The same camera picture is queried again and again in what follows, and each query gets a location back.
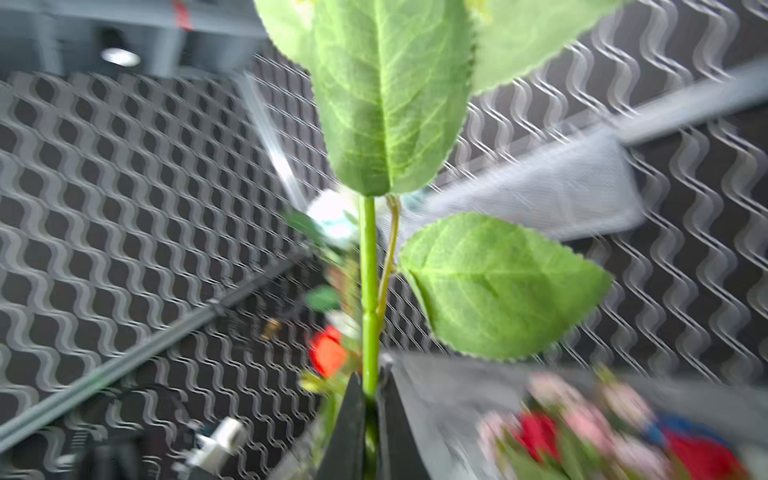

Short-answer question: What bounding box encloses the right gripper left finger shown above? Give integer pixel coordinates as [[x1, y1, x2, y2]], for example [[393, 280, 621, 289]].
[[314, 373, 366, 480]]

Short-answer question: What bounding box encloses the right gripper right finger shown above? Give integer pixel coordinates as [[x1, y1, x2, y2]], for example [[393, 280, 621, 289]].
[[377, 366, 430, 480]]

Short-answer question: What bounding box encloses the pink rose spray stem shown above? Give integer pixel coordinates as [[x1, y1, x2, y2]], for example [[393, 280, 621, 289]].
[[477, 372, 672, 479]]

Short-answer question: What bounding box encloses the yellow rose stem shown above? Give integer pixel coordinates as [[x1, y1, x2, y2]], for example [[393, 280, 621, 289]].
[[255, 1, 617, 396]]

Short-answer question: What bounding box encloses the white light-blue flower stem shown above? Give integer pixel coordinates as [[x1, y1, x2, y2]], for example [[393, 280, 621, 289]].
[[282, 188, 362, 340]]

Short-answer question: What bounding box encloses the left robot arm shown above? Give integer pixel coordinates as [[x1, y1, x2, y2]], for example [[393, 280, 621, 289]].
[[53, 383, 196, 479]]

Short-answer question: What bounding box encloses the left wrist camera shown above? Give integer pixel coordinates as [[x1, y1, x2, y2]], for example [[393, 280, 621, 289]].
[[173, 417, 248, 480]]

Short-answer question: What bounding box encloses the white mesh wall basket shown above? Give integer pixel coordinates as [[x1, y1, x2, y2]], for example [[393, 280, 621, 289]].
[[398, 126, 645, 243]]

